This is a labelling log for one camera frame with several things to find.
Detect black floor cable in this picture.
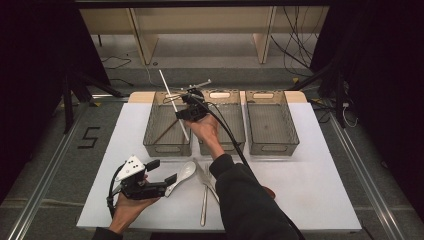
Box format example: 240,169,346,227
100,55,133,71

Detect white chopstick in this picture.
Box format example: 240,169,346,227
158,68,190,143

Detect black overhead beam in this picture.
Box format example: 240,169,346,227
74,0,335,10

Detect bundle of black cables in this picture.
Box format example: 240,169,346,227
269,5,322,78

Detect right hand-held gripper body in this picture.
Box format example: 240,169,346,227
164,78,213,122

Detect smoky clear plastic bin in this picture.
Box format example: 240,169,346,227
142,90,195,158
245,89,301,157
197,88,247,157

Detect white table sheet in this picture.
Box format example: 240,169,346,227
76,101,363,233

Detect person's right hand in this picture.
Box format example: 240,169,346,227
184,112,226,161

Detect black metal stand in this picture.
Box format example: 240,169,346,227
61,70,125,135
287,59,348,130

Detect white floor cable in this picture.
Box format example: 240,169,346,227
144,64,188,92

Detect person's left hand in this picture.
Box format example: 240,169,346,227
108,192,162,235

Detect light wooden desk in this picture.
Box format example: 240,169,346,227
79,5,332,66

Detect brown wooden spoon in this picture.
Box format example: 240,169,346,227
262,185,277,201

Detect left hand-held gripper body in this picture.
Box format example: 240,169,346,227
111,154,168,201

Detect metal fork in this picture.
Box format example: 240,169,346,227
199,162,215,228

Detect black curtain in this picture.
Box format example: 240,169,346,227
0,0,112,203
309,0,424,222

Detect metal floor rail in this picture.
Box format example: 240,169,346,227
5,102,92,240
327,112,407,240

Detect white ceramic spoon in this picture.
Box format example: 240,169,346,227
164,160,198,198

